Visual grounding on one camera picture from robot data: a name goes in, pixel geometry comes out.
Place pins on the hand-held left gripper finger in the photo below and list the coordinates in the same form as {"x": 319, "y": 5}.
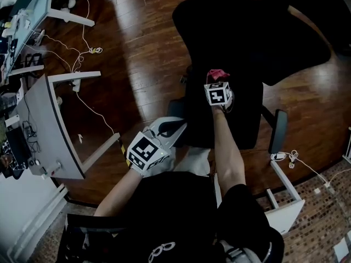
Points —
{"x": 153, "y": 125}
{"x": 172, "y": 141}

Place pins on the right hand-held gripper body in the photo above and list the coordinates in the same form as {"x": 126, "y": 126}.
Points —
{"x": 216, "y": 94}

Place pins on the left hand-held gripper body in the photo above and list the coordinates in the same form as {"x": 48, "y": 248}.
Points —
{"x": 142, "y": 151}

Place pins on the pink cloth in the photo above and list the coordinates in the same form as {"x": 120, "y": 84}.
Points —
{"x": 216, "y": 74}

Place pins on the person's right forearm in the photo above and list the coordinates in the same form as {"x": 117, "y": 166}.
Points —
{"x": 227, "y": 152}

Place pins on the person's left forearm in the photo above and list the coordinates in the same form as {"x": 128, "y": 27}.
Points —
{"x": 118, "y": 193}

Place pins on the person's left hand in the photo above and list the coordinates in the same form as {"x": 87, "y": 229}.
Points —
{"x": 166, "y": 166}

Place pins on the black chair armrest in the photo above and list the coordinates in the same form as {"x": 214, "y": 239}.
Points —
{"x": 278, "y": 130}
{"x": 175, "y": 108}

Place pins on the person's grey trousers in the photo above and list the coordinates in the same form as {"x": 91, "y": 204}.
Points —
{"x": 196, "y": 160}

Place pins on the black chair seat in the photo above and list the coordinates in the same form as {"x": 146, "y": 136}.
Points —
{"x": 233, "y": 130}

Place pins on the person's black shirt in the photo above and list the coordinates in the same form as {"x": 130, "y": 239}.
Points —
{"x": 170, "y": 201}

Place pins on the white power strip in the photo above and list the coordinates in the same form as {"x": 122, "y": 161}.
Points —
{"x": 76, "y": 86}
{"x": 278, "y": 156}

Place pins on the grey curved desk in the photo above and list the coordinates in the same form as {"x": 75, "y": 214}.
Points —
{"x": 41, "y": 114}

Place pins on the black monitor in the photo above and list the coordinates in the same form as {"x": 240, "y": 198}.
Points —
{"x": 17, "y": 147}

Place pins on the grey sling bag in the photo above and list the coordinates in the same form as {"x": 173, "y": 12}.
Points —
{"x": 238, "y": 255}

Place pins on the white desk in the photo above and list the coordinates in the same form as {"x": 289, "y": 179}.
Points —
{"x": 285, "y": 218}

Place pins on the light blue desk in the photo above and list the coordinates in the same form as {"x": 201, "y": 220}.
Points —
{"x": 35, "y": 7}

